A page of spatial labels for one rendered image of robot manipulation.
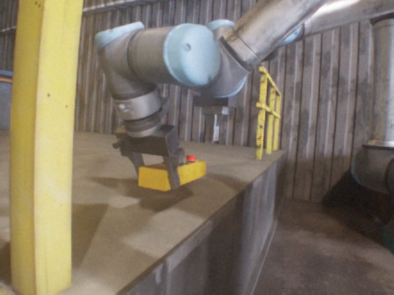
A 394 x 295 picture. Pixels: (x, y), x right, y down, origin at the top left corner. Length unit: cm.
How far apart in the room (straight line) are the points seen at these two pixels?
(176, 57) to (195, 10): 452
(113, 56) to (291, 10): 31
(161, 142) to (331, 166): 364
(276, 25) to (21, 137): 43
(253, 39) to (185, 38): 15
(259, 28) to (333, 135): 359
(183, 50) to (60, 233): 32
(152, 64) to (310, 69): 378
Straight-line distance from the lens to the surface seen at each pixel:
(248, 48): 48
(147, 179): 60
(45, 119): 38
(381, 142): 104
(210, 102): 76
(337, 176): 406
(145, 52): 40
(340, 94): 405
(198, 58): 38
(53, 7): 41
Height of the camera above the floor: 98
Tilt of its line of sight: 2 degrees down
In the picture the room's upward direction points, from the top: 4 degrees clockwise
